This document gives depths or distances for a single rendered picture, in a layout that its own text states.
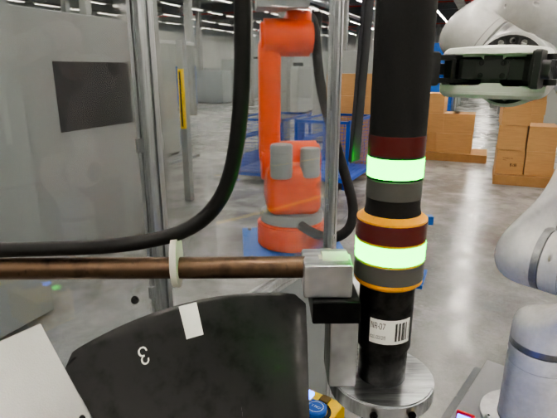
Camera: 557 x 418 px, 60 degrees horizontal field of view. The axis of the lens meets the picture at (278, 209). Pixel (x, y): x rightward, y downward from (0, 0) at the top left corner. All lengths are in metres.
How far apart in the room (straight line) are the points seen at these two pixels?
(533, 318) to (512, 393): 0.17
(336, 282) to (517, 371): 0.84
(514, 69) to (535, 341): 0.65
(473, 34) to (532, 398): 0.73
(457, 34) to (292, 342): 0.44
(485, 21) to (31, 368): 0.69
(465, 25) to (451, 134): 8.94
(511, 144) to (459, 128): 1.90
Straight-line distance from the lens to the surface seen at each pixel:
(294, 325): 0.48
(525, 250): 1.02
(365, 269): 0.30
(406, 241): 0.29
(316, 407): 0.92
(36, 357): 0.65
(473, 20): 0.70
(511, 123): 7.88
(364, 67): 0.30
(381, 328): 0.32
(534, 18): 0.80
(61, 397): 0.65
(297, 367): 0.47
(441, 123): 9.61
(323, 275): 0.29
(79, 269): 0.32
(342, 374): 0.33
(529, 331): 1.06
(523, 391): 1.12
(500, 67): 0.53
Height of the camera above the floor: 1.66
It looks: 16 degrees down
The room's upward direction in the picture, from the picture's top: straight up
